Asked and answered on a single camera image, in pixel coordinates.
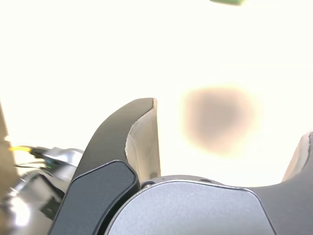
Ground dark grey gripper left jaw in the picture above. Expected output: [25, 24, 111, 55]
[48, 97, 161, 235]

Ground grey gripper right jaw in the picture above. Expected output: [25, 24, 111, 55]
[104, 130, 313, 235]

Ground green cube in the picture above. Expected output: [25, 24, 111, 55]
[209, 0, 247, 6]

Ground yellow cable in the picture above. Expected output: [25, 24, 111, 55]
[8, 145, 35, 154]

